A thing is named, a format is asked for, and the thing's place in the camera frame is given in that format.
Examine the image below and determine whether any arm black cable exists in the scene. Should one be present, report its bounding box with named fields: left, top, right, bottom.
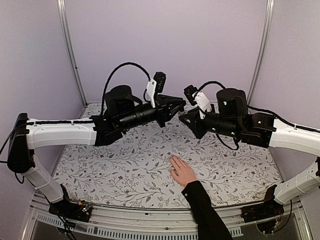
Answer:
left=99, top=62, right=152, bottom=116
left=198, top=80, right=227, bottom=96

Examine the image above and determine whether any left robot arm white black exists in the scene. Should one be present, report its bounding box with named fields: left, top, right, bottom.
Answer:
left=6, top=85, right=186, bottom=217

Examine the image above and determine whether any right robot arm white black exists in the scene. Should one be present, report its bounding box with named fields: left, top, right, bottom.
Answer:
left=179, top=85, right=320, bottom=157

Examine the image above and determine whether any black sleeved forearm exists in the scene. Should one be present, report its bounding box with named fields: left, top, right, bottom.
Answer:
left=182, top=180, right=233, bottom=240

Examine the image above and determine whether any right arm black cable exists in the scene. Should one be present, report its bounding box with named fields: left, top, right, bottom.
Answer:
left=198, top=80, right=227, bottom=96

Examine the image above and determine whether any right aluminium frame post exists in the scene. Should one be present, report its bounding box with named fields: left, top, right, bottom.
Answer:
left=247, top=0, right=275, bottom=104

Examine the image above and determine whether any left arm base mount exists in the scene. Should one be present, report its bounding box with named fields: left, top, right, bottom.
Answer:
left=48, top=184, right=93, bottom=223

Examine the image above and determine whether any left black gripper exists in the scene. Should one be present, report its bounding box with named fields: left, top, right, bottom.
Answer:
left=119, top=95, right=187, bottom=132

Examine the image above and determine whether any person's bare hand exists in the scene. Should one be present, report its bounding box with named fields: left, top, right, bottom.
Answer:
left=169, top=155, right=197, bottom=187

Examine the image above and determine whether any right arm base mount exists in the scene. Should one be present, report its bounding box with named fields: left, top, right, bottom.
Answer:
left=240, top=184, right=285, bottom=223

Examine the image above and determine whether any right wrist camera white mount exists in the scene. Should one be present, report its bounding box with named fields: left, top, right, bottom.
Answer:
left=183, top=85, right=213, bottom=120

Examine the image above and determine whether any floral patterned table mat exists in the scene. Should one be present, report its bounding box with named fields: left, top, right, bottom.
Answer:
left=53, top=117, right=282, bottom=209

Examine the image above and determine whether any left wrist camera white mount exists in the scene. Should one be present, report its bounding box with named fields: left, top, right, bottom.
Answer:
left=143, top=71, right=167, bottom=109

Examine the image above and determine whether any front aluminium slotted rail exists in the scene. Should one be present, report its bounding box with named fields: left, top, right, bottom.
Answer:
left=22, top=195, right=314, bottom=240

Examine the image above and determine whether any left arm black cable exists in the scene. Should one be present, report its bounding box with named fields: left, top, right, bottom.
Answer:
left=99, top=62, right=152, bottom=116

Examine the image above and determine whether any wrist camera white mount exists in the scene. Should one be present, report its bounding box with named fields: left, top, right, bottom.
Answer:
left=183, top=85, right=213, bottom=120
left=143, top=71, right=167, bottom=109

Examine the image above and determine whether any aluminium frame post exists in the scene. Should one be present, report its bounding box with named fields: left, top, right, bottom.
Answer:
left=56, top=0, right=88, bottom=107
left=247, top=0, right=275, bottom=104

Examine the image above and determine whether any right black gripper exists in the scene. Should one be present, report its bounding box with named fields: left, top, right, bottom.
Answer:
left=178, top=105, right=241, bottom=140

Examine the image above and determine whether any left aluminium frame post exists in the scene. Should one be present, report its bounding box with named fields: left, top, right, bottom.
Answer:
left=56, top=0, right=88, bottom=107

